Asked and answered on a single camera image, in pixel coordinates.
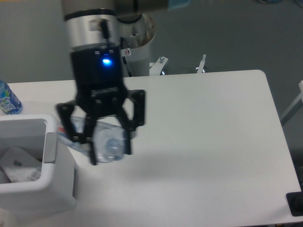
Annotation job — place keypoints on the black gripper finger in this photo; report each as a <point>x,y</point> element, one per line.
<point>85,137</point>
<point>129,107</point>

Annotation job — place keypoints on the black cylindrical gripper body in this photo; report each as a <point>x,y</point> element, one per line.
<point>99,78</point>

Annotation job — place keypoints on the clear water bottle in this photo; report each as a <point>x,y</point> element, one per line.
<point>109,142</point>

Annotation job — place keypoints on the clear plastic bag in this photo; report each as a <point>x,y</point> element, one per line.
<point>19,166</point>

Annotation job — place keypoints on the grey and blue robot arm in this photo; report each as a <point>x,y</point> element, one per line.
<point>93,23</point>

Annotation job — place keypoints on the white plastic trash can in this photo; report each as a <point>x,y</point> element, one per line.
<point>55,190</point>

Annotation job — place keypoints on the blue labelled drink bottle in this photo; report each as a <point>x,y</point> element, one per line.
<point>9,102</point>

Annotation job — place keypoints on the black object at table corner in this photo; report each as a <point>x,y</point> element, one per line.
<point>295,203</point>

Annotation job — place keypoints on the white pedestal base frame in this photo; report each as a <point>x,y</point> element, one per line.
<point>157,68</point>

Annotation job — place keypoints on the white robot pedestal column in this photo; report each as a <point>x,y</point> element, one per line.
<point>136,36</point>

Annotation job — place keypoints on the white frame at right edge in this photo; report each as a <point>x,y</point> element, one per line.
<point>294,107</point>

